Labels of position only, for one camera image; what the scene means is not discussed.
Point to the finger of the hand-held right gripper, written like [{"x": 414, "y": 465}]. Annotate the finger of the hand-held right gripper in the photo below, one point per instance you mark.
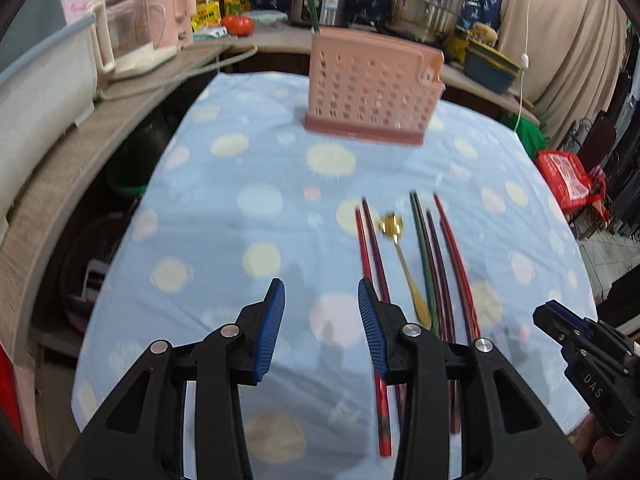
[{"x": 552, "y": 316}]

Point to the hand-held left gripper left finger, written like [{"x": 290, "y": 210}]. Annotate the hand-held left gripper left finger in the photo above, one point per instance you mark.
[{"x": 270, "y": 330}]

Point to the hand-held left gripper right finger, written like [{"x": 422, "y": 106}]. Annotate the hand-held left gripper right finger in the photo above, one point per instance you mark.
[{"x": 372, "y": 330}]

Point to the gold flower spoon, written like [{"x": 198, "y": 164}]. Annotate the gold flower spoon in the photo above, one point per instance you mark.
[{"x": 407, "y": 270}]

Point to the dark red chopstick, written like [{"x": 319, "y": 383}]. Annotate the dark red chopstick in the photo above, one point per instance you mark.
[
  {"x": 440, "y": 280},
  {"x": 372, "y": 240}
]

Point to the pink utensil basket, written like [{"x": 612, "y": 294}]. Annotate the pink utensil basket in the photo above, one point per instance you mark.
[{"x": 370, "y": 85}]

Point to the person's right hand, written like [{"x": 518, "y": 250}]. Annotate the person's right hand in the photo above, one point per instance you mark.
[{"x": 597, "y": 445}]

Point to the blue dotted tablecloth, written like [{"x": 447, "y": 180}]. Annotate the blue dotted tablecloth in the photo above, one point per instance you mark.
[{"x": 225, "y": 240}]

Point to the red bag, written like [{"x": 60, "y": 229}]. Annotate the red bag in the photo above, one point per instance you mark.
[{"x": 565, "y": 175}]

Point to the black metal chair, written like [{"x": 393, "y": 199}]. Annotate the black metal chair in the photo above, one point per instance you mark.
[{"x": 607, "y": 140}]

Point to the green bag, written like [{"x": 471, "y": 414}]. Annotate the green bag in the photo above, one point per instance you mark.
[{"x": 531, "y": 132}]

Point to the beige curtain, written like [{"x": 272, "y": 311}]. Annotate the beige curtain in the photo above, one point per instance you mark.
[{"x": 565, "y": 50}]

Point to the tan sponge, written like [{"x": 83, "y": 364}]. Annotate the tan sponge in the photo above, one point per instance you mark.
[{"x": 482, "y": 32}]

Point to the red tomato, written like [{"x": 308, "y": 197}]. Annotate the red tomato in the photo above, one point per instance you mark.
[{"x": 237, "y": 25}]

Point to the yellow food packet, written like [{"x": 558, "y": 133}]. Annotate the yellow food packet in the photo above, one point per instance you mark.
[{"x": 206, "y": 15}]

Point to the white and blue plastic tub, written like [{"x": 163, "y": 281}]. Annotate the white and blue plastic tub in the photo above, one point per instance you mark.
[{"x": 40, "y": 95}]

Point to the large steel pot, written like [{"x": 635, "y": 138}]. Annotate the large steel pot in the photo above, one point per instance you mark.
[{"x": 430, "y": 2}]

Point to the pink kitchen appliance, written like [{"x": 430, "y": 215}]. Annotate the pink kitchen appliance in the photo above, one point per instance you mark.
[{"x": 180, "y": 5}]

